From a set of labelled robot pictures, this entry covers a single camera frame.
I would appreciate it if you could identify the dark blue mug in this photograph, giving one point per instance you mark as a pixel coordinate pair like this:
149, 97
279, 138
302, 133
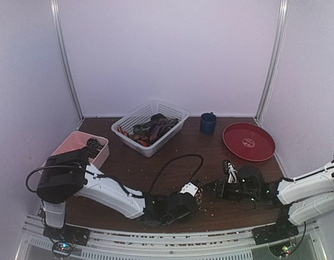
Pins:
208, 123

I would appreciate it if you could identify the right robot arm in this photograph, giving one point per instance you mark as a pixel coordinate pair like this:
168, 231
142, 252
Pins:
299, 199

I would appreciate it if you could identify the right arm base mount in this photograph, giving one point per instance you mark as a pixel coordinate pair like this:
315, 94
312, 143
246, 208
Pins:
273, 233

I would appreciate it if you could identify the paisley patterned tie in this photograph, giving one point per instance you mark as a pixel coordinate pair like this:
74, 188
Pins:
198, 196

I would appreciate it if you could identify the right frame post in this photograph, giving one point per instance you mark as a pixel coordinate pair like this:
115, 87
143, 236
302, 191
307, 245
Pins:
273, 64

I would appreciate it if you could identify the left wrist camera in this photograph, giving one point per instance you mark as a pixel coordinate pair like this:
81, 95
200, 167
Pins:
191, 187

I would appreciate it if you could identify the aluminium front rail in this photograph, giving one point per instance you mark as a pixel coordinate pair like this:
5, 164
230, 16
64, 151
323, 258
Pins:
110, 244

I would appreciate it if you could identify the white perforated plastic basket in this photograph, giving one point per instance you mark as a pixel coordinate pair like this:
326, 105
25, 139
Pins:
142, 115

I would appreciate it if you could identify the dark ties in basket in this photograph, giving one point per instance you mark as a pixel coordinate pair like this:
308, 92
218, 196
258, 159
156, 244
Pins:
146, 134

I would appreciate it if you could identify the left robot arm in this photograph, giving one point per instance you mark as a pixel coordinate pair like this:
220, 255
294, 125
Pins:
150, 209

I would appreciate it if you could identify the left frame post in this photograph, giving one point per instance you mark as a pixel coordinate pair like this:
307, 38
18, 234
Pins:
55, 11

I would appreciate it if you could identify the red round plate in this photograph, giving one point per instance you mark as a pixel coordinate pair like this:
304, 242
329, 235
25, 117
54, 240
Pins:
249, 141

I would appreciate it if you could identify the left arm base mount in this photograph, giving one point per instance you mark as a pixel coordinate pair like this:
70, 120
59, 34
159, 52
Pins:
70, 234

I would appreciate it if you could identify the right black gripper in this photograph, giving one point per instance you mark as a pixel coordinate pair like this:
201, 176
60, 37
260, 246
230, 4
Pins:
223, 190

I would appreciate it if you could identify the pink compartment organizer box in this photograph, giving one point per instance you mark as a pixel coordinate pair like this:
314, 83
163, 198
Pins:
74, 146

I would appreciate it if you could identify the frame post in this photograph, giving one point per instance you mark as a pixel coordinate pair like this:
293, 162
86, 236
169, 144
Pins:
55, 11
273, 64

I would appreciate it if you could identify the rolled dark tie in organizer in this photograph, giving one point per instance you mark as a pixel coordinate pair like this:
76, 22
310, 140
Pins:
93, 147

